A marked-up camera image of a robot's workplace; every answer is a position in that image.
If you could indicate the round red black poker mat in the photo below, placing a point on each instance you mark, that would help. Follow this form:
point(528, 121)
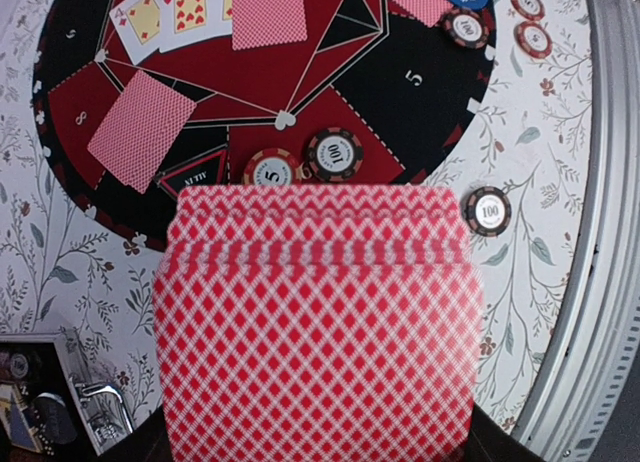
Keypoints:
point(405, 90)

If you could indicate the floral table cloth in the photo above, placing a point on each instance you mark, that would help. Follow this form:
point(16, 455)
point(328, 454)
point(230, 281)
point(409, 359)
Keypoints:
point(62, 271)

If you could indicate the pink playing card deck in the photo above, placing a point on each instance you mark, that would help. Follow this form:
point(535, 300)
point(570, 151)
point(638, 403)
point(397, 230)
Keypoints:
point(318, 323)

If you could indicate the single pink playing card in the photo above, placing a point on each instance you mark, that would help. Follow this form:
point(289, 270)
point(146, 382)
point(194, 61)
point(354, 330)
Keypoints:
point(139, 129)

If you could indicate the front aluminium rail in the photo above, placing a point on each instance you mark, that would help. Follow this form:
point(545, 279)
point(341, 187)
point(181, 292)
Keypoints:
point(597, 335)

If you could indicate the orange chip stack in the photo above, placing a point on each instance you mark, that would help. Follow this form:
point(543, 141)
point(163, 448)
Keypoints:
point(533, 39)

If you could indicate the triangular dealer button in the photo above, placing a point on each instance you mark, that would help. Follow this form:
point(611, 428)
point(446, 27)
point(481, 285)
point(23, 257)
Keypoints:
point(209, 168)

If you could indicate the ten of hearts card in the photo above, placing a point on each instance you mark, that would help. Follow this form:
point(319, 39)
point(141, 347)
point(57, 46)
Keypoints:
point(184, 22)

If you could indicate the orange chip sector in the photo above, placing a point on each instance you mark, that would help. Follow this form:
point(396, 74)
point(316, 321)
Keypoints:
point(272, 167)

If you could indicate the pink card mat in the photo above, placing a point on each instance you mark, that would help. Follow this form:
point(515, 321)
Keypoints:
point(262, 23)

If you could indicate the dark chip sector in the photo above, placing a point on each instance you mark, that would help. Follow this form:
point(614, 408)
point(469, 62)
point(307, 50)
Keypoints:
point(334, 155)
point(465, 27)

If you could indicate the aluminium poker chip case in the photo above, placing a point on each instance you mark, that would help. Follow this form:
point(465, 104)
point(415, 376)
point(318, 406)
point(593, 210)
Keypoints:
point(53, 407)

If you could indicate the dark chip bottom sector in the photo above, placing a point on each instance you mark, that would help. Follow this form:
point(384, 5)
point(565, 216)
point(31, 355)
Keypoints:
point(465, 27)

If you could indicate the dark brown chip stack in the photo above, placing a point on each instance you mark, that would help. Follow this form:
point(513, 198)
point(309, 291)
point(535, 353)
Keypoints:
point(487, 211)

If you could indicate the four of diamonds card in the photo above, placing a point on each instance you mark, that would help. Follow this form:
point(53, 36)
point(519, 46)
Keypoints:
point(137, 23)

